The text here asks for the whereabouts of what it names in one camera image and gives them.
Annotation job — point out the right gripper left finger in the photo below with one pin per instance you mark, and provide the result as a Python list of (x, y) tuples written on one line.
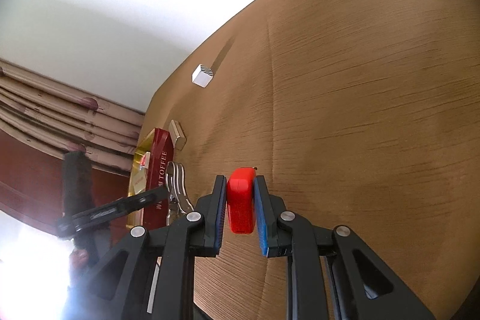
[(150, 274)]

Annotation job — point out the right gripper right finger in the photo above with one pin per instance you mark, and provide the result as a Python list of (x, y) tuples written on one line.
[(330, 272)]

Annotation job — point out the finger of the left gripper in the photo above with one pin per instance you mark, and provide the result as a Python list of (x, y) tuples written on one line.
[(127, 205)]

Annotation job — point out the silver ribbed metal case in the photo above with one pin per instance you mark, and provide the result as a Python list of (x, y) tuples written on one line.
[(177, 135)]

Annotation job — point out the white chevron cube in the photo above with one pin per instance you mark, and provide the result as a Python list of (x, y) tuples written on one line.
[(202, 76)]

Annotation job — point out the person's left hand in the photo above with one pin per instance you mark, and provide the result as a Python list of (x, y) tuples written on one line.
[(78, 263)]

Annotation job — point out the red gold tin box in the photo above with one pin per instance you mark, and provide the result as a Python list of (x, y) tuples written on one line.
[(149, 168)]

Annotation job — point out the dark wooden cabinet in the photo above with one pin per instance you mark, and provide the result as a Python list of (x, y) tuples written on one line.
[(31, 185)]

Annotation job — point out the beige patterned curtain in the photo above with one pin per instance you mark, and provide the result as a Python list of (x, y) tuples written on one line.
[(56, 119)]

